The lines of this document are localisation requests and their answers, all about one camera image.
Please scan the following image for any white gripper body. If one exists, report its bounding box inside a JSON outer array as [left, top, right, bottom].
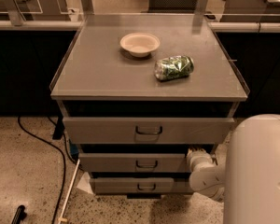
[[187, 149, 214, 172]]

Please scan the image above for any grey drawer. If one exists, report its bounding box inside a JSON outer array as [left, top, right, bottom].
[[79, 153, 190, 173], [63, 117, 234, 144], [90, 177, 193, 195]]

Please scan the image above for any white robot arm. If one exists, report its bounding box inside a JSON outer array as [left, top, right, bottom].
[[187, 114, 280, 224]]

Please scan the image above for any grey drawer cabinet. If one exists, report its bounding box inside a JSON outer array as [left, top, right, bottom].
[[49, 13, 250, 200]]

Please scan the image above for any grey top drawer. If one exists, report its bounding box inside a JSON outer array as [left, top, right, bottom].
[[63, 117, 234, 144]]

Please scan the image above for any grey bottom drawer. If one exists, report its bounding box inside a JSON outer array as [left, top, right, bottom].
[[90, 177, 193, 195]]

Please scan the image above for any crushed green soda can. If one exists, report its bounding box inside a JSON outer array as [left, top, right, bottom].
[[154, 55, 194, 81]]

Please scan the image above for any white paper bowl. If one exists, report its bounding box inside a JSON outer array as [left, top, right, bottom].
[[120, 33, 161, 58]]

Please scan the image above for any white stick on floor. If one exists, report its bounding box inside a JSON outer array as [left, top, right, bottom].
[[57, 161, 80, 224]]

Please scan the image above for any background desk right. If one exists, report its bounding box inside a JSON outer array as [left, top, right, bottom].
[[220, 0, 280, 23]]

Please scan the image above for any background desk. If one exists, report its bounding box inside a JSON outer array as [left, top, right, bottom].
[[0, 0, 70, 21], [220, 0, 280, 23]]

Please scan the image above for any black object on floor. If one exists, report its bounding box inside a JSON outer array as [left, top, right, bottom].
[[11, 205, 27, 224]]

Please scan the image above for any background desk left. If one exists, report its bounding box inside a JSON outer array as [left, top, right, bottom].
[[0, 0, 70, 21]]

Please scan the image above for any black floor cable left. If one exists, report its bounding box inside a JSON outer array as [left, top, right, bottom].
[[17, 115, 77, 224]]

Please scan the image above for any grey post right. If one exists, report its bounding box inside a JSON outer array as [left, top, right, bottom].
[[192, 0, 208, 34]]

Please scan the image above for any grey post left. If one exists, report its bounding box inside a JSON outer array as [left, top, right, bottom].
[[3, 0, 23, 26]]

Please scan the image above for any white horizontal rail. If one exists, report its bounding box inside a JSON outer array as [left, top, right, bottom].
[[0, 21, 280, 34]]

